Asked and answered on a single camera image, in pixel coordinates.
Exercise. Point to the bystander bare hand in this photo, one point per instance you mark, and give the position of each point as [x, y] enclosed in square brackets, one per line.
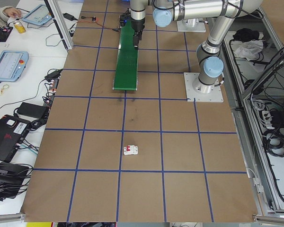
[13, 12]

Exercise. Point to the green conveyor belt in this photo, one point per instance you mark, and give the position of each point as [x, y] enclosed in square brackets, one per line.
[126, 66]

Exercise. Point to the small black circuit board module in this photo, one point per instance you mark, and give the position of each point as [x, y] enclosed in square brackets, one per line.
[94, 19]

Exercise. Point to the small black power adapter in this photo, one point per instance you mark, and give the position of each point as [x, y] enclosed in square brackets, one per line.
[68, 16]

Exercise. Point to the grey power strip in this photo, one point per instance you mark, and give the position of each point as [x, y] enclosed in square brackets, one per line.
[50, 92]

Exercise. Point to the blue grey teach pendant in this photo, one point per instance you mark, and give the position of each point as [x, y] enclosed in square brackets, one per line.
[36, 14]
[8, 65]

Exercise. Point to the black cloth bundle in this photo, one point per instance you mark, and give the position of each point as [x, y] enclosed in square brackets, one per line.
[246, 34]

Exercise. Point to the white cloth bundle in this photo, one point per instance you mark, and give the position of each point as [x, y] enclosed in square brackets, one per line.
[248, 49]

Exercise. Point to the yellow drink can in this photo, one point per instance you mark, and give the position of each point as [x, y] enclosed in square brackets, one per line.
[20, 28]

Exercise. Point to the large black power brick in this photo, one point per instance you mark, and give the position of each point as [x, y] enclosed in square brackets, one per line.
[30, 109]

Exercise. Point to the white power strip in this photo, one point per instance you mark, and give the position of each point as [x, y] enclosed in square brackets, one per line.
[266, 117]

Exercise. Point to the black adapter block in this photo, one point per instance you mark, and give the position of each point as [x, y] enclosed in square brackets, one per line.
[278, 117]

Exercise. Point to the black computer red logo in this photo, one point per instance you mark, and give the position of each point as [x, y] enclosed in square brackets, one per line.
[4, 137]

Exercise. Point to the aluminium profile bar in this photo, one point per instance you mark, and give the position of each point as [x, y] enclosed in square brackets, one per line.
[274, 218]
[7, 217]

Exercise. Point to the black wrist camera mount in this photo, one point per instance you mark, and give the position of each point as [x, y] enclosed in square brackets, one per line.
[125, 16]

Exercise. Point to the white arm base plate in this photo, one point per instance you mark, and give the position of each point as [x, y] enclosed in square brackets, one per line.
[213, 97]
[191, 28]

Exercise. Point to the aluminium profile post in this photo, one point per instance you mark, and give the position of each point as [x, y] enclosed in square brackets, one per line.
[64, 32]

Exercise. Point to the white circuit breaker red switch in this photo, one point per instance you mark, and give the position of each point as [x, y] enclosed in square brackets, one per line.
[130, 152]

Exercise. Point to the metal V-shaped frame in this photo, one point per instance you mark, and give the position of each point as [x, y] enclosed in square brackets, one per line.
[241, 132]

